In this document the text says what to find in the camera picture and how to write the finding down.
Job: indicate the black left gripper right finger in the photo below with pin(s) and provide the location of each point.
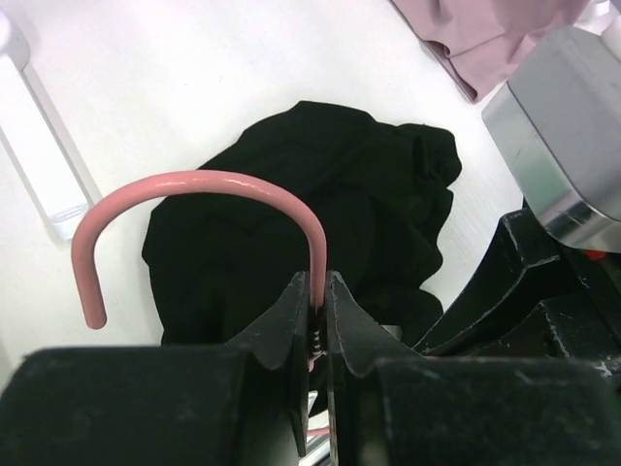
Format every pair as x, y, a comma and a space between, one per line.
389, 405

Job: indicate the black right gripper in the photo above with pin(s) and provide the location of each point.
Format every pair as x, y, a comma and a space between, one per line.
526, 300

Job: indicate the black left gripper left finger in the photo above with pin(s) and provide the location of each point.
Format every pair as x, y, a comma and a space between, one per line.
241, 403

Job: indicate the black tank top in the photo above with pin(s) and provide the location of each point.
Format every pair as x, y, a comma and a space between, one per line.
364, 198

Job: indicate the pink wire hanger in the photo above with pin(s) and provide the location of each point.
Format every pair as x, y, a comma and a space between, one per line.
190, 182

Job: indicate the pink tank top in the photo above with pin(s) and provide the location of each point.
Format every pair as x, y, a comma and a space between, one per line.
481, 42

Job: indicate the silver white clothes rack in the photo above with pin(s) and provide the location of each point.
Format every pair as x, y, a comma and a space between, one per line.
36, 139

